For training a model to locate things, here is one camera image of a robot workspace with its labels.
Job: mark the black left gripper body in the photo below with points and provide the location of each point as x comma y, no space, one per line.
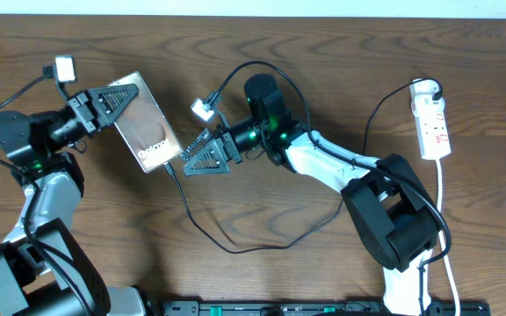
83,120

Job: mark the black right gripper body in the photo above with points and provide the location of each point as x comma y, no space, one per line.
245,135

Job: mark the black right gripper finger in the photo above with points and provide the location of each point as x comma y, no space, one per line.
196,145
210,159

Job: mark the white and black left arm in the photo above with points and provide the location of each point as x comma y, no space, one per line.
43,270

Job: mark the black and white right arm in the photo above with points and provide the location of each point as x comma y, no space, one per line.
392,213

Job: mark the white USB charger adapter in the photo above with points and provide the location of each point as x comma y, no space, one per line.
426,93

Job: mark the white power strip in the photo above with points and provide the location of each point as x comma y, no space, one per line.
432,133

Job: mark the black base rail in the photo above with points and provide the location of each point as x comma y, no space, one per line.
365,307

